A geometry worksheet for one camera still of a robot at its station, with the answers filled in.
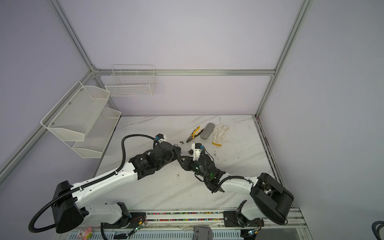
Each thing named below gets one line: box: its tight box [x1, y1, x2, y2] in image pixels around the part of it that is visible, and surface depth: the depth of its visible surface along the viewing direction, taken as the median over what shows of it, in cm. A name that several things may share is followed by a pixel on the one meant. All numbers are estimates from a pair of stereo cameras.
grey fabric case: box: [200, 122, 215, 140], surface depth 110 cm
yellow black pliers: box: [186, 126, 205, 143], surface depth 110 cm
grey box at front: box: [193, 226, 214, 240], surface depth 71 cm
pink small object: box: [82, 226, 93, 240], surface depth 69 cm
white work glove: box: [211, 124, 230, 147], surface depth 112 cm
